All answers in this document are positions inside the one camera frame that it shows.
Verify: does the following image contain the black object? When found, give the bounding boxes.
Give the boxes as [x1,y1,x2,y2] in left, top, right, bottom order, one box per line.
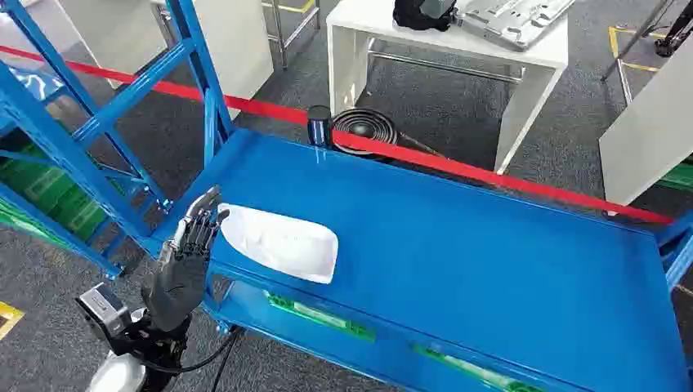
[392,0,459,33]

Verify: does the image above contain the grey metal tray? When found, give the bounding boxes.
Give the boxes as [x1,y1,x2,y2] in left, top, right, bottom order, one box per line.
[456,0,577,53]

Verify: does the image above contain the white panel board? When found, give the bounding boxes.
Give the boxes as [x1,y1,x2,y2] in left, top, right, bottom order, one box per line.
[56,0,275,121]
[597,51,693,207]

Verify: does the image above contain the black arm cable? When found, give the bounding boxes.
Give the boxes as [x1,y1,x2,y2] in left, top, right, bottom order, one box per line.
[137,326,244,392]

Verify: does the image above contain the white plastic shell part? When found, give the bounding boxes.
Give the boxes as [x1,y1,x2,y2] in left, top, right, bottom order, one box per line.
[217,203,339,285]

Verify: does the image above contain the green plastic crate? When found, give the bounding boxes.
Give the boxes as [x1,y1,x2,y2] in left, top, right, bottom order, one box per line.
[0,143,83,221]
[656,161,693,194]
[51,184,110,244]
[414,344,547,392]
[264,290,377,344]

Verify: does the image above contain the steel frame legs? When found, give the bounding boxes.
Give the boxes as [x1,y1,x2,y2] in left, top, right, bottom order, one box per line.
[262,0,322,70]

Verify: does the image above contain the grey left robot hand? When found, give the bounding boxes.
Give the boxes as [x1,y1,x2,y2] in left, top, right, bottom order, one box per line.
[141,185,231,332]

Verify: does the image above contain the black barrier post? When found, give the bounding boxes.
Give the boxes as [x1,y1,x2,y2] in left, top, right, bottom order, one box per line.
[306,105,333,149]

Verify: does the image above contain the white table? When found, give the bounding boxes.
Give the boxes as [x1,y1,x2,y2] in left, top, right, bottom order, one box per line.
[326,0,570,176]

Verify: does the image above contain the metal tripod stand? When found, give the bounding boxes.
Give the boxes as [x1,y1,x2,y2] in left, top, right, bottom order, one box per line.
[601,0,693,83]

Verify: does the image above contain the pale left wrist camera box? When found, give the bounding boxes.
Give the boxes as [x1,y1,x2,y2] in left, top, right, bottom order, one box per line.
[75,282,132,342]

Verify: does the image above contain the red barrier belt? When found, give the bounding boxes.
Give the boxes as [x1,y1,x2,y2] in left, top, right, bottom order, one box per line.
[0,45,673,226]

